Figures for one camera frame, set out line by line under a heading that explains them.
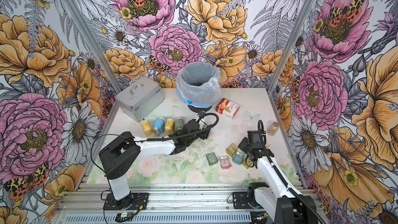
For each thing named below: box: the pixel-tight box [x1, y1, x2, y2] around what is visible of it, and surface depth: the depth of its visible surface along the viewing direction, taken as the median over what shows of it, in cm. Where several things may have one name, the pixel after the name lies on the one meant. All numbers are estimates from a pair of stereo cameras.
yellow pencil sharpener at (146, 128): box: [141, 120, 155, 137], surface depth 95 cm
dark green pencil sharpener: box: [174, 117, 184, 132], surface depth 95 cm
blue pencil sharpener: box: [152, 117, 166, 137], surface depth 97 cm
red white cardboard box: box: [215, 98, 240, 120], surface depth 109 cm
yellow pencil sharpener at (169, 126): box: [164, 118, 175, 135], surface depth 96 cm
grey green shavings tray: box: [206, 151, 219, 166], surface depth 89 cm
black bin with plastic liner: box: [175, 61, 222, 113], surface depth 99 cm
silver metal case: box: [114, 76, 165, 123], surface depth 103 cm
